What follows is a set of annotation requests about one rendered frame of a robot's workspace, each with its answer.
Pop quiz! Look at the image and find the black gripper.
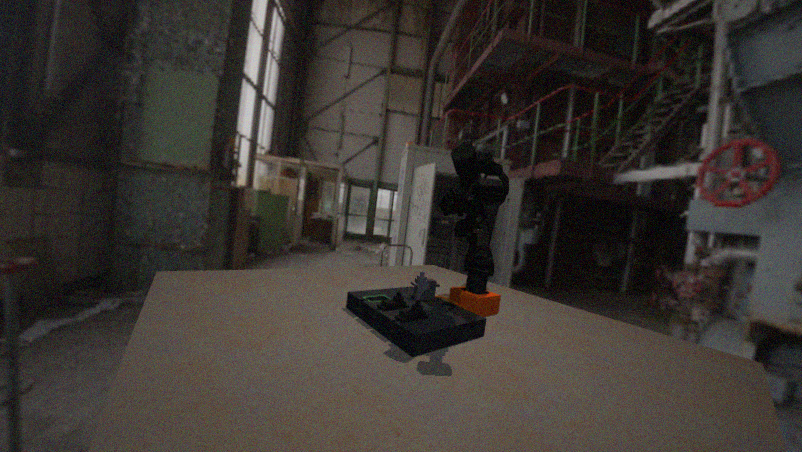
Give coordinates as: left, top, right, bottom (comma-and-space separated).
455, 178, 505, 252

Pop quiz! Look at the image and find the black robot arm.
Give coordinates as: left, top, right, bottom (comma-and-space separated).
439, 142, 509, 294

